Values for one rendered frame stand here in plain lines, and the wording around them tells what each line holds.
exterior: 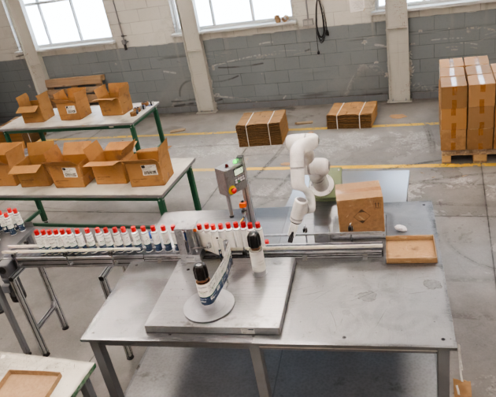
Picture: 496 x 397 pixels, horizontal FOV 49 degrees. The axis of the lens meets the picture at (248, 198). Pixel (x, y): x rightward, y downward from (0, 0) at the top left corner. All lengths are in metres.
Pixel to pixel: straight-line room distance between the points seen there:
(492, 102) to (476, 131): 0.36
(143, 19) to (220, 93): 1.73
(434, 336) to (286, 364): 1.15
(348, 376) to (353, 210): 1.06
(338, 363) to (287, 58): 6.00
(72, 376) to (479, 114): 4.92
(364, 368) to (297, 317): 0.73
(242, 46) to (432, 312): 6.61
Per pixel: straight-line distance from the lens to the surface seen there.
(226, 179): 3.48
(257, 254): 3.34
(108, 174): 5.46
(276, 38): 8.85
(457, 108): 6.46
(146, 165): 5.13
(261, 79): 9.09
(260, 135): 7.63
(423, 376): 3.68
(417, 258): 3.50
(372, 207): 3.69
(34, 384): 3.38
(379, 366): 3.73
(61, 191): 5.67
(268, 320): 3.11
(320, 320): 3.14
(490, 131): 6.58
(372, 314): 3.15
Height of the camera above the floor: 2.87
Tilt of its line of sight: 27 degrees down
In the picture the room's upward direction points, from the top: 11 degrees counter-clockwise
